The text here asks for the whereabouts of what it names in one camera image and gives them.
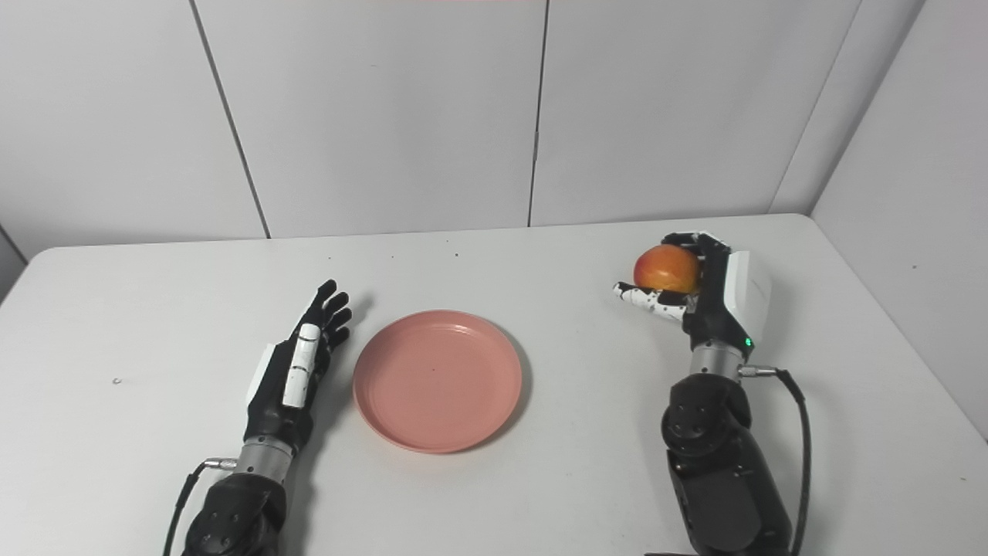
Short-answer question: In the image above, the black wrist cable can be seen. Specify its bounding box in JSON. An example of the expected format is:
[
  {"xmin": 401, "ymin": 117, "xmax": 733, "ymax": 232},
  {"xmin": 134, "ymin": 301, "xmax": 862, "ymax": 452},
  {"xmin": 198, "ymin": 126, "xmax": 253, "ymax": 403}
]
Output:
[
  {"xmin": 739, "ymin": 365, "xmax": 813, "ymax": 556},
  {"xmin": 162, "ymin": 457, "xmax": 239, "ymax": 556}
]

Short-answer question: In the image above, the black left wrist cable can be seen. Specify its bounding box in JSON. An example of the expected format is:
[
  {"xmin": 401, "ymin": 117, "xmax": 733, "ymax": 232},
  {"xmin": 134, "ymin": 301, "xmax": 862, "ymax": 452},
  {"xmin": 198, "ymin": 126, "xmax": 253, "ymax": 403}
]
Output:
[{"xmin": 162, "ymin": 457, "xmax": 239, "ymax": 556}]

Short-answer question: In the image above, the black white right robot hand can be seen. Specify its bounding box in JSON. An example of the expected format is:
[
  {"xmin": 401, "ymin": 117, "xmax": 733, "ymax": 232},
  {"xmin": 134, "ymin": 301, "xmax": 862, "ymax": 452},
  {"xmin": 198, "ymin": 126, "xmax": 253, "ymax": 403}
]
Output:
[{"xmin": 614, "ymin": 232, "xmax": 773, "ymax": 360}]

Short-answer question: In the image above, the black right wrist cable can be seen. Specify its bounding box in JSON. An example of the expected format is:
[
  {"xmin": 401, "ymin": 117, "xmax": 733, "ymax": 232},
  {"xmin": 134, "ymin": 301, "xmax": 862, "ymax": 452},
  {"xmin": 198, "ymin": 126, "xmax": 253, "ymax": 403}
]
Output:
[{"xmin": 739, "ymin": 365, "xmax": 813, "ymax": 556}]

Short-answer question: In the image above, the pink round plate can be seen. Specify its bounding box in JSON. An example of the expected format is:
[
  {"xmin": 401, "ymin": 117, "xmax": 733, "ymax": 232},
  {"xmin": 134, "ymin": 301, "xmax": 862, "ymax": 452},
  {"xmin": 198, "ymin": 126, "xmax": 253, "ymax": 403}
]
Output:
[{"xmin": 353, "ymin": 310, "xmax": 523, "ymax": 454}]

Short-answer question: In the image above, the red yellow pomegranate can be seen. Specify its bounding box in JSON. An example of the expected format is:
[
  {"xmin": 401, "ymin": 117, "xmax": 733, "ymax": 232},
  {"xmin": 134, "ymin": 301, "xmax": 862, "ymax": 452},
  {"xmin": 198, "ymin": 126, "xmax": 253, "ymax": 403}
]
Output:
[{"xmin": 634, "ymin": 244, "xmax": 702, "ymax": 294}]

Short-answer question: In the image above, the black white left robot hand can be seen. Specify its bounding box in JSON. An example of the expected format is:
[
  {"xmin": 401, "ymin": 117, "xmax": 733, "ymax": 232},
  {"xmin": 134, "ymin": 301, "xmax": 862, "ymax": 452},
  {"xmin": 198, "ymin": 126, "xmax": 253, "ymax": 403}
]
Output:
[{"xmin": 243, "ymin": 280, "xmax": 354, "ymax": 453}]

